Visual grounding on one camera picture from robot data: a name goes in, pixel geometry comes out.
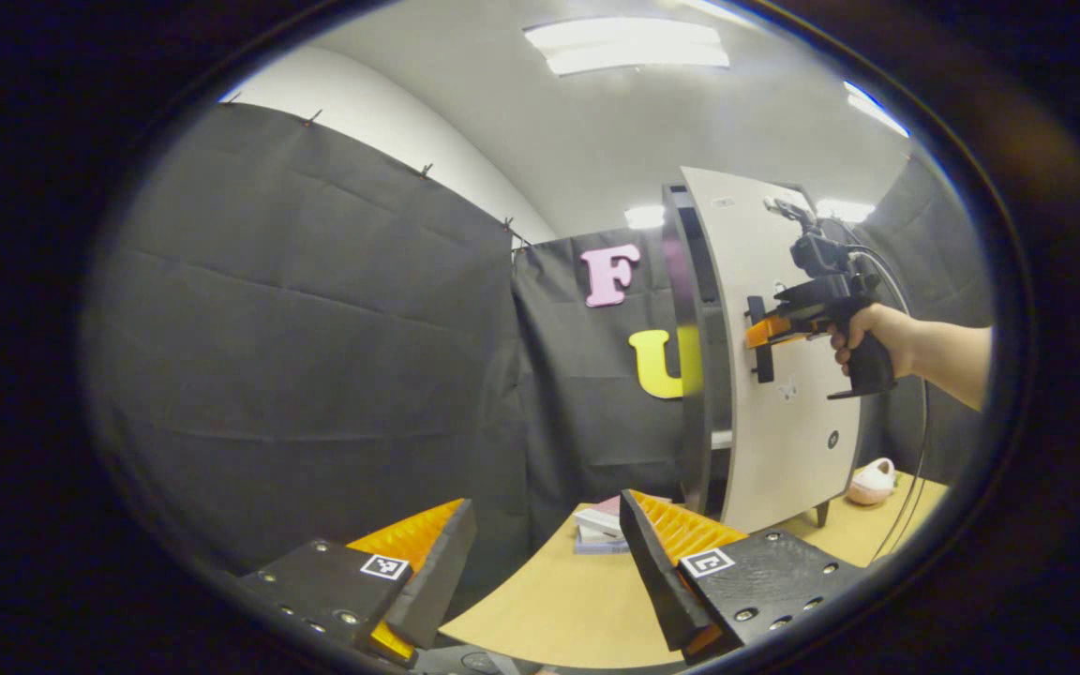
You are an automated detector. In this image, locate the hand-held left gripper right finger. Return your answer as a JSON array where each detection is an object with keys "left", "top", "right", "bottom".
[{"left": 619, "top": 488, "right": 869, "bottom": 667}]

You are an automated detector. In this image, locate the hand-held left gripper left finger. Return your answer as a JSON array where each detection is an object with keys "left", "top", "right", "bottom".
[{"left": 238, "top": 498, "right": 477, "bottom": 668}]

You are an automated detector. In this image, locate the black door handle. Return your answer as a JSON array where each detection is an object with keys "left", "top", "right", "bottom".
[{"left": 748, "top": 296, "right": 775, "bottom": 383}]

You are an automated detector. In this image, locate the grey cabinet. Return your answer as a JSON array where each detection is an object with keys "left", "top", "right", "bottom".
[{"left": 662, "top": 183, "right": 832, "bottom": 528}]

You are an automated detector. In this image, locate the white cabinet door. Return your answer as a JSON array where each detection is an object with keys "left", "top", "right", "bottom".
[{"left": 681, "top": 167, "right": 864, "bottom": 535}]

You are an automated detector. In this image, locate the white book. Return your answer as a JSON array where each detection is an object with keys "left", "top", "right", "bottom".
[{"left": 574, "top": 507, "right": 625, "bottom": 539}]

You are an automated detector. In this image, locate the pink book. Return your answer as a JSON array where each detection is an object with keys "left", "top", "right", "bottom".
[{"left": 592, "top": 494, "right": 672, "bottom": 517}]

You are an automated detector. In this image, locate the pink plush slipper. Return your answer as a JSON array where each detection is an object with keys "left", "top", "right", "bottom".
[{"left": 846, "top": 457, "right": 897, "bottom": 507}]

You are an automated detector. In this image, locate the black backdrop cloth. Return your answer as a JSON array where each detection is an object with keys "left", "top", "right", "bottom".
[{"left": 90, "top": 101, "right": 996, "bottom": 601}]

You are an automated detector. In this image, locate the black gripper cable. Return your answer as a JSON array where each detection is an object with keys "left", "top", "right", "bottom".
[{"left": 845, "top": 242, "right": 931, "bottom": 563}]

